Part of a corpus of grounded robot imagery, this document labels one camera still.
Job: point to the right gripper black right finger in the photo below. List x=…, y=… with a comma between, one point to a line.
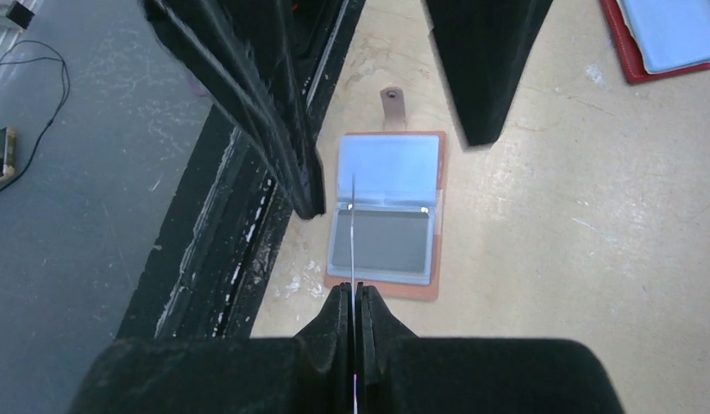
x=399, y=372

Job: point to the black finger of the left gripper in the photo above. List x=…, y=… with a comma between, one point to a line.
x=243, y=53
x=483, y=47

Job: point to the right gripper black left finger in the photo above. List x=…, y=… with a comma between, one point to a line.
x=310, y=372

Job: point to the grey credit card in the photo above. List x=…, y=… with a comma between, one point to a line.
x=351, y=209

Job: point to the pink card holder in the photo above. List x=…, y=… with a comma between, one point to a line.
x=399, y=197

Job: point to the red card holder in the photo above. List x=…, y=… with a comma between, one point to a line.
x=659, y=39

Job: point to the phone with gold case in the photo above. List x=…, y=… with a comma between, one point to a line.
x=8, y=137

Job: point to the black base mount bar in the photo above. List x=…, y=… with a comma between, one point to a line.
x=209, y=266

